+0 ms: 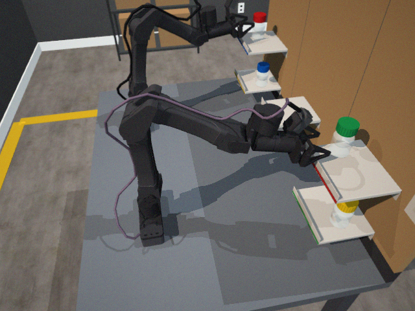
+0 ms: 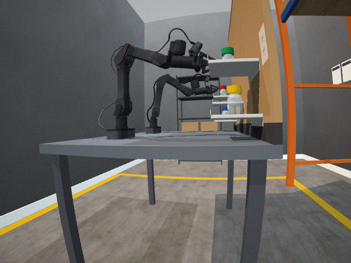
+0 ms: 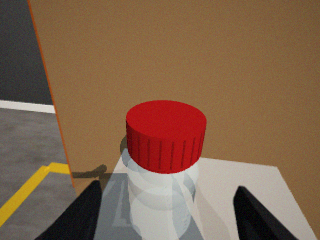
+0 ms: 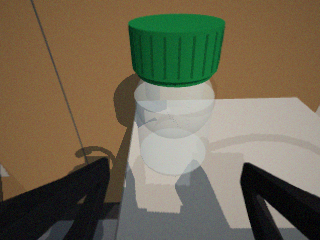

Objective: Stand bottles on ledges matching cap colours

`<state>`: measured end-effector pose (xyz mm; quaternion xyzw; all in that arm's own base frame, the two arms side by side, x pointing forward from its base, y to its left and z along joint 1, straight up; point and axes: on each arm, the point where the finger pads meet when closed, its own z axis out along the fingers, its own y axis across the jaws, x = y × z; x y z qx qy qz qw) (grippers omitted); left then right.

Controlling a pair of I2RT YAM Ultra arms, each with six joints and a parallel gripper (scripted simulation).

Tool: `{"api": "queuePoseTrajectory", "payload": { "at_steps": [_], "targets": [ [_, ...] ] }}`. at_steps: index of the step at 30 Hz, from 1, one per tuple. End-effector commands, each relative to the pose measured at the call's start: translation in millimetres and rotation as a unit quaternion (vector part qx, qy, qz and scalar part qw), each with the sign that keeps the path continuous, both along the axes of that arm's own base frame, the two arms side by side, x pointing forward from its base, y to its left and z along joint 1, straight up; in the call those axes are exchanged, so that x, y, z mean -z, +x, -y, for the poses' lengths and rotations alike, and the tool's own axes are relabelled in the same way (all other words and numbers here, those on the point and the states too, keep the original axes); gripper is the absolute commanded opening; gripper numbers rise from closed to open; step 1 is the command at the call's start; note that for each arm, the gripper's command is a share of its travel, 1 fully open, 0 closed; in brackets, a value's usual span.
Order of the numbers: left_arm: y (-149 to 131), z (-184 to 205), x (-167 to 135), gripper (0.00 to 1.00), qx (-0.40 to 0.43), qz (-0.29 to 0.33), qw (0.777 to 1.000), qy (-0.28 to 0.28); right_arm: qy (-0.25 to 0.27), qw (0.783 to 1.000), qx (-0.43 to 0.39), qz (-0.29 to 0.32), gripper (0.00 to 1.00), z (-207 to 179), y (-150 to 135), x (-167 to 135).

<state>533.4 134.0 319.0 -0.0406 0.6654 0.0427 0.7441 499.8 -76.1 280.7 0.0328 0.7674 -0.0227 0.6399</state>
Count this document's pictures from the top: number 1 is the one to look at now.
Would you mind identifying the clear bottle with red cap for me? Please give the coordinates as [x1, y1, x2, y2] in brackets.
[252, 12, 266, 40]

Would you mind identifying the clear glass bottle with yellow cap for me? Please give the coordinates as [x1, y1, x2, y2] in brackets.
[329, 200, 359, 229]

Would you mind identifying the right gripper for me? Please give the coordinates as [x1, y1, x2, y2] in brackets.
[272, 111, 331, 167]

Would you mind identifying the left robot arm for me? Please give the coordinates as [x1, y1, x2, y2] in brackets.
[128, 5, 220, 97]

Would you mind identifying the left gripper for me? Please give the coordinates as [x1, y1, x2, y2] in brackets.
[217, 0, 255, 38]

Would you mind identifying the white bottle with blue cap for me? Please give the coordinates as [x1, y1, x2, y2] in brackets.
[255, 62, 270, 87]

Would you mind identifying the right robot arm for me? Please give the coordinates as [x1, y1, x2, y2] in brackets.
[119, 84, 285, 240]

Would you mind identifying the clear bottle with green cap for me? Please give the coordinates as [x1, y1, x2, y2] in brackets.
[328, 117, 360, 158]

